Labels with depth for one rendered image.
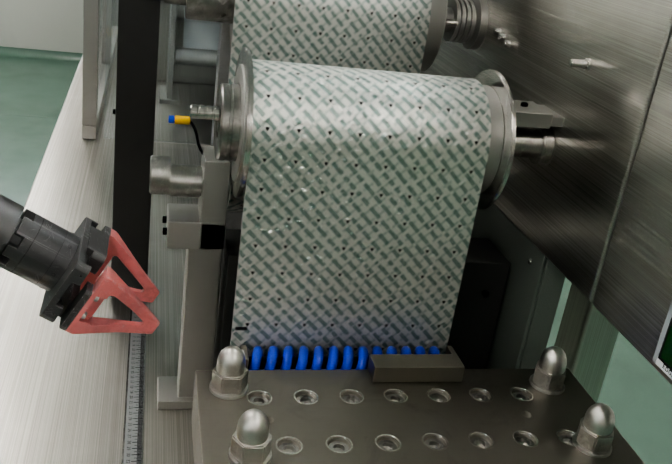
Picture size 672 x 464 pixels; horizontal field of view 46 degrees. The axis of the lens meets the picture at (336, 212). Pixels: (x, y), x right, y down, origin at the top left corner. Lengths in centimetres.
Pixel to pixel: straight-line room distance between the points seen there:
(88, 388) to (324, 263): 35
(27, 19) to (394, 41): 555
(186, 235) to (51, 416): 26
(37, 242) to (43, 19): 569
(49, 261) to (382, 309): 33
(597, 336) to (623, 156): 43
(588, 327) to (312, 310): 45
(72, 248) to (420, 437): 36
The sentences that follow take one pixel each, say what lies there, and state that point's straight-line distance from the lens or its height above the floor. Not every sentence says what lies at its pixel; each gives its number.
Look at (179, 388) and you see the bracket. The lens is 95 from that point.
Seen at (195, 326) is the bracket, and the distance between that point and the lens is 90.
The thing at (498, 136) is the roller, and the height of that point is 127.
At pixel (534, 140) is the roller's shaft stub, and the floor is 126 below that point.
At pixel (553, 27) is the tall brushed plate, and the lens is 91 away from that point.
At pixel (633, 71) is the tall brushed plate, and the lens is 77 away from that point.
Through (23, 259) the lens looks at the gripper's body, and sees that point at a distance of 75.
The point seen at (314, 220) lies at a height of 118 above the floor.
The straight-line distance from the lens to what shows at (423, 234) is 80.
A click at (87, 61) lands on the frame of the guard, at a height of 107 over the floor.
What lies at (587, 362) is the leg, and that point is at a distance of 116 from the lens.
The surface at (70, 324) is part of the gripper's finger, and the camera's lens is 75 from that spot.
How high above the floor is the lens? 148
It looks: 22 degrees down
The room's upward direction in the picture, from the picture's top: 8 degrees clockwise
